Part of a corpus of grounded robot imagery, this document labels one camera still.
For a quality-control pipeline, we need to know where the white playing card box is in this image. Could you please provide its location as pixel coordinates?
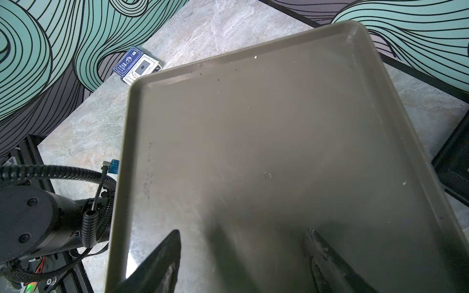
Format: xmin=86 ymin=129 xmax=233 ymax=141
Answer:
xmin=122 ymin=54 xmax=162 ymax=85

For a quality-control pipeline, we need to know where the blue playing card box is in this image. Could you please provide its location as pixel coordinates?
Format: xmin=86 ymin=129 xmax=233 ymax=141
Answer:
xmin=112 ymin=46 xmax=145 ymax=78

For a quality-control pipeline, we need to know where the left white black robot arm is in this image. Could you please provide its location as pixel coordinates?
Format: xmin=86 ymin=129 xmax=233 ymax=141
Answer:
xmin=1 ymin=160 xmax=118 ymax=283

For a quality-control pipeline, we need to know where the olive three-drawer storage box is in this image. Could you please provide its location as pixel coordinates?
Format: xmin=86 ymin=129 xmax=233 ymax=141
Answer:
xmin=105 ymin=21 xmax=469 ymax=293

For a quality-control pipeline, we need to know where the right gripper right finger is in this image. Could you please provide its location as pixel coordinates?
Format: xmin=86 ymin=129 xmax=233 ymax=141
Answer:
xmin=304 ymin=228 xmax=376 ymax=293

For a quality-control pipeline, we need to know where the black white chessboard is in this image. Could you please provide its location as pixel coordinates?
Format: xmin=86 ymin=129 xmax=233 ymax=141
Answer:
xmin=432 ymin=112 xmax=469 ymax=206

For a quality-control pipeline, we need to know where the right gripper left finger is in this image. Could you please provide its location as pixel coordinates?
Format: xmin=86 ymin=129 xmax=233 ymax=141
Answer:
xmin=112 ymin=230 xmax=181 ymax=293

